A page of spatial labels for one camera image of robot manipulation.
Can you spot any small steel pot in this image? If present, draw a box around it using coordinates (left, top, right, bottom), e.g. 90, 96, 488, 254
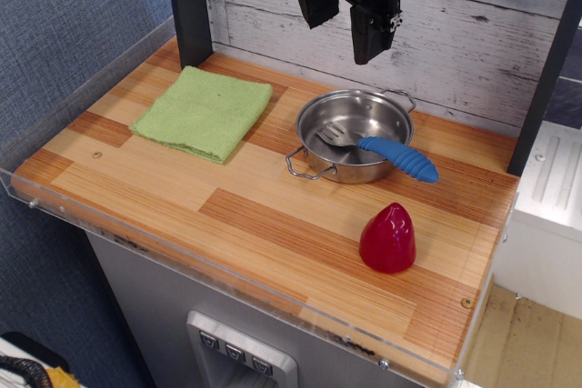
286, 89, 416, 184

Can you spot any green cloth napkin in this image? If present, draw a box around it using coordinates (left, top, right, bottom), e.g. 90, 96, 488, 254
130, 66, 273, 164

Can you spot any red plastic strawberry toy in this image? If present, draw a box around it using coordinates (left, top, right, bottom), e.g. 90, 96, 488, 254
359, 203, 416, 274

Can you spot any white ridged sink tray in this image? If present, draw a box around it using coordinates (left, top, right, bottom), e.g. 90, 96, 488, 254
517, 122, 581, 231

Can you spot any clear acrylic guard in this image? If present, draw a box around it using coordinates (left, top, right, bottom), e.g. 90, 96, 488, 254
0, 15, 520, 388

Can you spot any grey toy fridge cabinet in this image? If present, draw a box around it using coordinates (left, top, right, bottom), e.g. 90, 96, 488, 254
88, 234, 413, 387

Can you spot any silver dispenser button panel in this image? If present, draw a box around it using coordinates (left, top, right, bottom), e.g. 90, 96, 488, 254
186, 311, 299, 387

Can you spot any yellow tape object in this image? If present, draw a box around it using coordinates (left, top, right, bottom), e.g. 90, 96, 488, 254
45, 367, 83, 388

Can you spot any left dark post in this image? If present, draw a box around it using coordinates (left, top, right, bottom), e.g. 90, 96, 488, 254
171, 0, 214, 67

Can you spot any dark post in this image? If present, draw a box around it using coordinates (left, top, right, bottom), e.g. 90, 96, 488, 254
171, 0, 214, 67
507, 0, 581, 176

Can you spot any right dark post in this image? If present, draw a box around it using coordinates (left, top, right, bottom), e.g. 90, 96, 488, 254
507, 0, 581, 176

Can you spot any black braided cable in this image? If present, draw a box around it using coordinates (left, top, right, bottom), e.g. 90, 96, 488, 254
0, 354, 54, 388

